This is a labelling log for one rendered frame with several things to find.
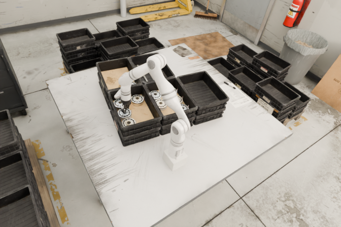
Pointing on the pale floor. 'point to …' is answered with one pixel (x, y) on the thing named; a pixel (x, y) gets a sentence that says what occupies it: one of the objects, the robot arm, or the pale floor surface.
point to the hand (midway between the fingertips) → (126, 110)
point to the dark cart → (9, 86)
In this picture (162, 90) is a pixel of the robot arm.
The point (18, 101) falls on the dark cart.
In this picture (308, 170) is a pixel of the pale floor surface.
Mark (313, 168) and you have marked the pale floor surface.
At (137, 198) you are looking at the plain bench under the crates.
